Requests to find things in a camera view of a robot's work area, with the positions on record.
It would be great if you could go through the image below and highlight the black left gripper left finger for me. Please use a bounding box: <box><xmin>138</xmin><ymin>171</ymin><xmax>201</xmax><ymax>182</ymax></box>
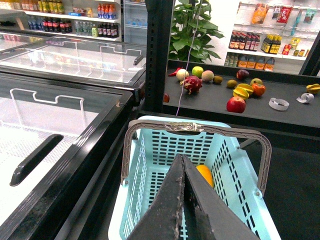
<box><xmin>127</xmin><ymin>154</ymin><xmax>185</xmax><ymax>240</ymax></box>

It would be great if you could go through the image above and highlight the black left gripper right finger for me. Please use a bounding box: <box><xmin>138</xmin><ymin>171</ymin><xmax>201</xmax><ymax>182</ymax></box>
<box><xmin>182</xmin><ymin>155</ymin><xmax>258</xmax><ymax>240</ymax></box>

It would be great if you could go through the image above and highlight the yellow mango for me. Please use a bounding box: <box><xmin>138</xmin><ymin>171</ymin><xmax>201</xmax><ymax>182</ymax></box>
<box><xmin>196</xmin><ymin>164</ymin><xmax>214</xmax><ymax>188</ymax></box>

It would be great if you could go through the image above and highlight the light blue plastic basket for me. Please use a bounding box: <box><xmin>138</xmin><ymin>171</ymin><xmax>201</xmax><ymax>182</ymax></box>
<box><xmin>108</xmin><ymin>115</ymin><xmax>280</xmax><ymax>240</ymax></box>

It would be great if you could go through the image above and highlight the grey basket handle front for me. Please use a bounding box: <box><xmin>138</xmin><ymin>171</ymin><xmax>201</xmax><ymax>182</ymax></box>
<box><xmin>196</xmin><ymin>124</ymin><xmax>272</xmax><ymax>196</ymax></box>

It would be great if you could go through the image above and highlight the grey basket handle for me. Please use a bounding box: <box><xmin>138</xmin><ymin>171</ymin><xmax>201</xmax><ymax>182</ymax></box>
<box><xmin>120</xmin><ymin>119</ymin><xmax>208</xmax><ymax>185</ymax></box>
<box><xmin>196</xmin><ymin>124</ymin><xmax>272</xmax><ymax>196</ymax></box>

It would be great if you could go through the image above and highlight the red apple on shelf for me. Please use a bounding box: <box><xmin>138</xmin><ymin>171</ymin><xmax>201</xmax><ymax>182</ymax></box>
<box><xmin>226</xmin><ymin>96</ymin><xmax>246</xmax><ymax>114</ymax></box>

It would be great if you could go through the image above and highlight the small red fruit left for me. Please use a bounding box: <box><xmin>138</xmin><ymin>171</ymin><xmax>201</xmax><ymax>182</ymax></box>
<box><xmin>163</xmin><ymin>93</ymin><xmax>170</xmax><ymax>103</ymax></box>

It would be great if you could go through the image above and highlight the yellow starfruit centre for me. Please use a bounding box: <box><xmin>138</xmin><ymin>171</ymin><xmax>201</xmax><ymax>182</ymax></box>
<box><xmin>233</xmin><ymin>83</ymin><xmax>254</xmax><ymax>100</ymax></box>

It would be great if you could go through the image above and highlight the yellow starfruit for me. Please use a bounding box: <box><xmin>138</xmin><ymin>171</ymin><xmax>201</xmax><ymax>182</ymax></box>
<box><xmin>306</xmin><ymin>83</ymin><xmax>320</xmax><ymax>95</ymax></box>
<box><xmin>233</xmin><ymin>83</ymin><xmax>254</xmax><ymax>100</ymax></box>

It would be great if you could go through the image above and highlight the pink dragon fruit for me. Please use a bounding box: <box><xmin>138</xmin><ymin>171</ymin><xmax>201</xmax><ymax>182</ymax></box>
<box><xmin>180</xmin><ymin>75</ymin><xmax>203</xmax><ymax>95</ymax></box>

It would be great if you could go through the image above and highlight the brown kiwi right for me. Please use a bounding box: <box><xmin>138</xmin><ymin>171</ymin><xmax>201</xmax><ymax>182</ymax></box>
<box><xmin>226</xmin><ymin>79</ymin><xmax>238</xmax><ymax>89</ymax></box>

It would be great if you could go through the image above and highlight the brown kiwi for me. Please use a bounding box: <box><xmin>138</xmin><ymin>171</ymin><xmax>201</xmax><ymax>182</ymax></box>
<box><xmin>226</xmin><ymin>79</ymin><xmax>238</xmax><ymax>89</ymax></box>
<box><xmin>213</xmin><ymin>75</ymin><xmax>223</xmax><ymax>85</ymax></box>

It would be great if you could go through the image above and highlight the orange persimmon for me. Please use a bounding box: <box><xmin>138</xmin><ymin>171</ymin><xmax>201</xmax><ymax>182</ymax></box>
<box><xmin>252</xmin><ymin>83</ymin><xmax>266</xmax><ymax>97</ymax></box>

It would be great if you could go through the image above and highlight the brown kiwi left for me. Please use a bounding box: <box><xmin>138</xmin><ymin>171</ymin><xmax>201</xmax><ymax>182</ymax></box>
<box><xmin>213</xmin><ymin>75</ymin><xmax>223</xmax><ymax>85</ymax></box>

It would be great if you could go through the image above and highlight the beige cantaloupe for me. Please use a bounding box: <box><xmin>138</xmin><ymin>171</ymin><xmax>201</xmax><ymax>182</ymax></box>
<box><xmin>201</xmin><ymin>70</ymin><xmax>215</xmax><ymax>82</ymax></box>

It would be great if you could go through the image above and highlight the white round fruit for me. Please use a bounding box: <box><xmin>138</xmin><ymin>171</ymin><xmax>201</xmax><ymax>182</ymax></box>
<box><xmin>176</xmin><ymin>68</ymin><xmax>189</xmax><ymax>82</ymax></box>

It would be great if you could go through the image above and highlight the green apple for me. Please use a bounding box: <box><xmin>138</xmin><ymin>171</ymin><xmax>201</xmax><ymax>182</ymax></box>
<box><xmin>191</xmin><ymin>66</ymin><xmax>204</xmax><ymax>79</ymax></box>

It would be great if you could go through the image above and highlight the red chili pepper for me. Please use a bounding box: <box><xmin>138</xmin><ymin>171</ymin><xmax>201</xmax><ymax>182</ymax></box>
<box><xmin>168</xmin><ymin>67</ymin><xmax>182</xmax><ymax>77</ymax></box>

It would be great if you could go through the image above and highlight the dark purple fruit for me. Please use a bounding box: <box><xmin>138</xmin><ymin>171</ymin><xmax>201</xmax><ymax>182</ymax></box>
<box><xmin>236</xmin><ymin>69</ymin><xmax>250</xmax><ymax>81</ymax></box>

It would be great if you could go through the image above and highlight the white tape roll right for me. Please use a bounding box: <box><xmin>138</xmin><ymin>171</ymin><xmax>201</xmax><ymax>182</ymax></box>
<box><xmin>296</xmin><ymin>93</ymin><xmax>315</xmax><ymax>104</ymax></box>

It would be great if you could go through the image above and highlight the yellow starfruit right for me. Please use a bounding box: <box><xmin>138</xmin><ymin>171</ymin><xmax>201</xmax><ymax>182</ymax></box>
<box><xmin>306</xmin><ymin>83</ymin><xmax>320</xmax><ymax>95</ymax></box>

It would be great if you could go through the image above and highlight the glass freezer lid far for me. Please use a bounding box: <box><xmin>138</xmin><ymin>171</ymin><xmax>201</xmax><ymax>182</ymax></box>
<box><xmin>0</xmin><ymin>36</ymin><xmax>146</xmax><ymax>92</ymax></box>

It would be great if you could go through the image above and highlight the glass freezer lid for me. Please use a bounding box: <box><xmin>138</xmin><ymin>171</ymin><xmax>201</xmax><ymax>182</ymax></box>
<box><xmin>0</xmin><ymin>36</ymin><xmax>146</xmax><ymax>92</ymax></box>
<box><xmin>0</xmin><ymin>74</ymin><xmax>132</xmax><ymax>240</ymax></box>

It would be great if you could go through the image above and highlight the glass freezer lid near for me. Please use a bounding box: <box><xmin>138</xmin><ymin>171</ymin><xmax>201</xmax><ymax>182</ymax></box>
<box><xmin>0</xmin><ymin>74</ymin><xmax>132</xmax><ymax>240</ymax></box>

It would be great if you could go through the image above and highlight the green potted plant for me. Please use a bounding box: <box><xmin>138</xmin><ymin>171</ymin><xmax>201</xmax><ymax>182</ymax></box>
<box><xmin>168</xmin><ymin>0</ymin><xmax>224</xmax><ymax>63</ymax></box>

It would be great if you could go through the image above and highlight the white tape ring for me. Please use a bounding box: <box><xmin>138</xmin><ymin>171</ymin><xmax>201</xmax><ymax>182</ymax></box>
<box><xmin>268</xmin><ymin>97</ymin><xmax>290</xmax><ymax>111</ymax></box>

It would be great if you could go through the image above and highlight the black freezer lid handle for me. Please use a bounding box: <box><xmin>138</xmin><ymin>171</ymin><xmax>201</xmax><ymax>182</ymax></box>
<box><xmin>9</xmin><ymin>134</ymin><xmax>64</xmax><ymax>187</ymax></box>

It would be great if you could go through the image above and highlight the black shelf post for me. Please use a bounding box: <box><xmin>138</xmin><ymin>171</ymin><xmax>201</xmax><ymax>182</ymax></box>
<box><xmin>144</xmin><ymin>0</ymin><xmax>175</xmax><ymax>113</ymax></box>

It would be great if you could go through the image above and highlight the thin pink hanging cord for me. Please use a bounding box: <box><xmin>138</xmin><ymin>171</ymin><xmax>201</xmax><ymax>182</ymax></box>
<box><xmin>175</xmin><ymin>0</ymin><xmax>203</xmax><ymax>117</ymax></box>

